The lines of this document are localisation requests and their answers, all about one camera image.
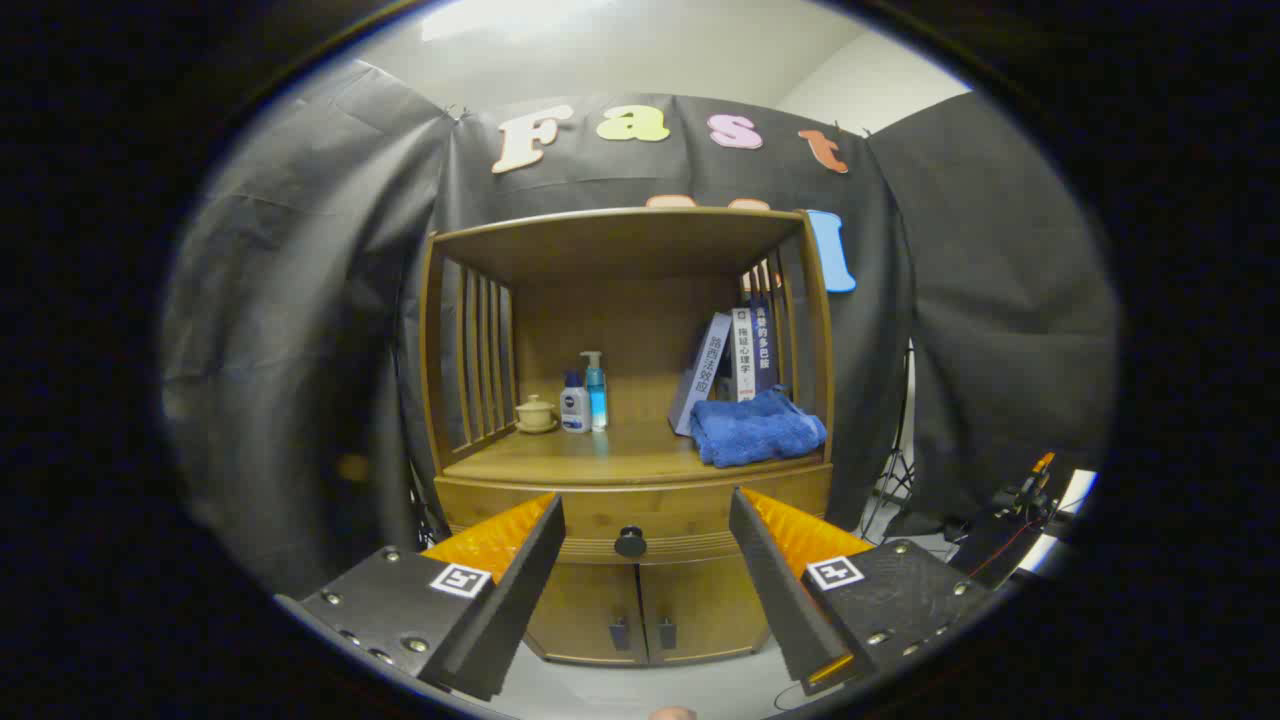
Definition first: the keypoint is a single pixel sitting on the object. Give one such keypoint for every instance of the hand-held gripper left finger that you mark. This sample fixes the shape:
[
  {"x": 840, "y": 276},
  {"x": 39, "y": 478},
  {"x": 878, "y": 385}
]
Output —
[{"x": 520, "y": 600}]

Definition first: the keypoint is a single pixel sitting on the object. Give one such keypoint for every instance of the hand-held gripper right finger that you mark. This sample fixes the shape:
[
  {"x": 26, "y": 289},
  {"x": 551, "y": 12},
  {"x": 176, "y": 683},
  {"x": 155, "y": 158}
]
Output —
[{"x": 775, "y": 590}]

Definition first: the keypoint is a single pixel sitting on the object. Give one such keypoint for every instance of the black round drawer knob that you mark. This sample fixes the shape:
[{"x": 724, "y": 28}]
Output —
[{"x": 630, "y": 542}]

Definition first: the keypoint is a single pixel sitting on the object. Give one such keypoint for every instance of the wooden drawer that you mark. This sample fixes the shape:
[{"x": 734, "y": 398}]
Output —
[{"x": 650, "y": 505}]

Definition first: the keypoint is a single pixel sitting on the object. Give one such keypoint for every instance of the wooden cabinet door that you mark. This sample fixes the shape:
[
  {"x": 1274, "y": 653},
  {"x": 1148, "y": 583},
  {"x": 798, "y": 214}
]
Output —
[
  {"x": 585, "y": 605},
  {"x": 710, "y": 600}
]

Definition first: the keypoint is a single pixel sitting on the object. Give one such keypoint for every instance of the wooden countertop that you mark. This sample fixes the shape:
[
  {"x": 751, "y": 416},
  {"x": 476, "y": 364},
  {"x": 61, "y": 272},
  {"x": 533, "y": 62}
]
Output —
[{"x": 620, "y": 455}]

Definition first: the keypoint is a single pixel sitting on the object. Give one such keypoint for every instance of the wooden cabinet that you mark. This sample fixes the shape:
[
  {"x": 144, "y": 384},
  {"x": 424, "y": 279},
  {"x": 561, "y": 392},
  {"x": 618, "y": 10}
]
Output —
[{"x": 640, "y": 330}]

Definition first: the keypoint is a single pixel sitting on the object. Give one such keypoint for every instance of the folded blue towel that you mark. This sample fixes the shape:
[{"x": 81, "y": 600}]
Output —
[{"x": 755, "y": 430}]

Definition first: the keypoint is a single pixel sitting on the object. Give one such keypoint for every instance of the light stand tripod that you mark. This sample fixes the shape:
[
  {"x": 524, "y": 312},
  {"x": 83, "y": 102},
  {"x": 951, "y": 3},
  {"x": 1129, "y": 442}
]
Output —
[{"x": 895, "y": 470}]

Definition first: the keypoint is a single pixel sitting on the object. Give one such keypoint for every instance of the cream lidded teacup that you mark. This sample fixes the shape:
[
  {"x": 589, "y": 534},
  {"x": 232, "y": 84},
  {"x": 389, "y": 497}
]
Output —
[{"x": 535, "y": 413}]

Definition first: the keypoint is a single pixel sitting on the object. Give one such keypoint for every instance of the white bottle with blue cap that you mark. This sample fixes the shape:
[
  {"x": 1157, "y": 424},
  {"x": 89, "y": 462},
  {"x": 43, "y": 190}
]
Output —
[{"x": 574, "y": 412}]

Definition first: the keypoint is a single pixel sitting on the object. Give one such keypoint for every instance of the blue pump bottle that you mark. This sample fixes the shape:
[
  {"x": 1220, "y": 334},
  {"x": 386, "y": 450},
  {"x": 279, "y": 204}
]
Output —
[{"x": 597, "y": 395}]

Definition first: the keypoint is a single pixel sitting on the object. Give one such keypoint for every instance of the grey book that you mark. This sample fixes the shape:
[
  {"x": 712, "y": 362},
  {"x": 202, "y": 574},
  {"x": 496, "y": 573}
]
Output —
[{"x": 700, "y": 370}]

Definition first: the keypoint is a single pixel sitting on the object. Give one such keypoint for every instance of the black device with orange part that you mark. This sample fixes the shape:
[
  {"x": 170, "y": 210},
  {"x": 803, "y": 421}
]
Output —
[{"x": 1010, "y": 520}]

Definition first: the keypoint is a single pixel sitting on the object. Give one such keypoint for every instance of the dark blue book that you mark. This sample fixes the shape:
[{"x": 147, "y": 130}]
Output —
[{"x": 763, "y": 345}]

